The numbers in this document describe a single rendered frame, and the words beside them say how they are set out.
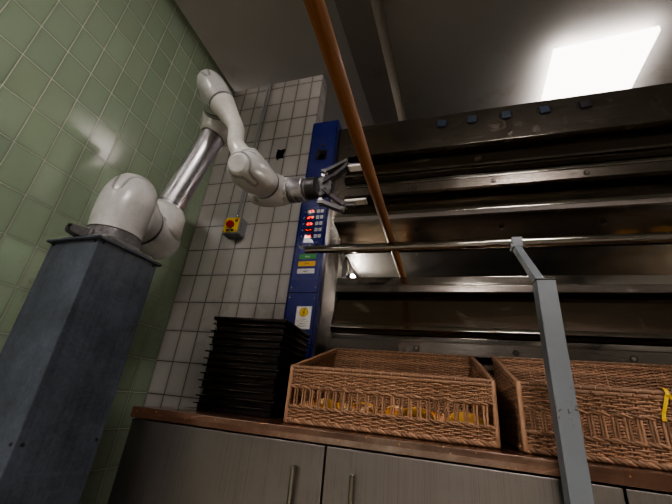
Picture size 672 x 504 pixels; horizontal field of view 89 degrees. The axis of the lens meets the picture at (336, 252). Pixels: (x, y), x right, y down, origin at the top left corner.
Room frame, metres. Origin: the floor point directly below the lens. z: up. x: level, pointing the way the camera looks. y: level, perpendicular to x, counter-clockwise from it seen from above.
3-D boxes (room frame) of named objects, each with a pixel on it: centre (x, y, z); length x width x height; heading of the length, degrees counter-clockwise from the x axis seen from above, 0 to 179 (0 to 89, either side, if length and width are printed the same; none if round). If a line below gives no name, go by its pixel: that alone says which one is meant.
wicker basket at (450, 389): (1.19, -0.23, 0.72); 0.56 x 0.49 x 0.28; 73
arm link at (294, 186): (1.00, 0.15, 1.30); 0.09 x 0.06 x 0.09; 161
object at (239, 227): (1.67, 0.56, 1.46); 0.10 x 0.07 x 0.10; 72
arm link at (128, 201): (0.99, 0.70, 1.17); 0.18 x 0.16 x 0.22; 1
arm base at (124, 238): (0.97, 0.70, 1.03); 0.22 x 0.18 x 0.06; 158
